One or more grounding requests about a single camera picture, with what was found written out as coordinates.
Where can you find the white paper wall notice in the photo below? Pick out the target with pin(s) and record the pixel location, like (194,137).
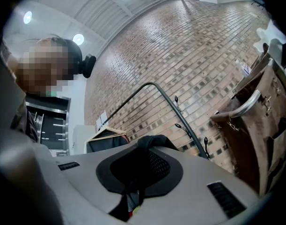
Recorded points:
(101,119)

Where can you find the white cloth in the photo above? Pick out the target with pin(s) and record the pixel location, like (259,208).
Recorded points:
(271,35)

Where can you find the wooden clothes hanger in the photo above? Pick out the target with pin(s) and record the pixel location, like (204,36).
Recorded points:
(105,132)

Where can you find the round ceiling light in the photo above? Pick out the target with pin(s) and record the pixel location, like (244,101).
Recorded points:
(78,39)
(27,17)

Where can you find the hanging black clothes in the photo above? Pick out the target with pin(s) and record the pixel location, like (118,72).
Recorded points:
(105,145)

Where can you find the person's head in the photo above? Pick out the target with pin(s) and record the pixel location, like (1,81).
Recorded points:
(46,64)

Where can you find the black metal clothes rack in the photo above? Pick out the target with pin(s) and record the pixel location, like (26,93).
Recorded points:
(180,115)

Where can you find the clear plastic bottle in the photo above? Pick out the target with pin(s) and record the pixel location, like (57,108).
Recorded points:
(242,68)

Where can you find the black head-mounted camera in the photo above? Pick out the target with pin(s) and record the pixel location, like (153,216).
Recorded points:
(88,65)

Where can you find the person's dark clothing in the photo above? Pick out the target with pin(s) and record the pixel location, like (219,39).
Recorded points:
(18,118)

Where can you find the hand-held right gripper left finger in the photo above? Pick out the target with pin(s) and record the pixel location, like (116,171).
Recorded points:
(82,179)

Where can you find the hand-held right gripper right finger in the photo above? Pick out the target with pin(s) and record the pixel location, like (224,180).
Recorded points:
(203,172)

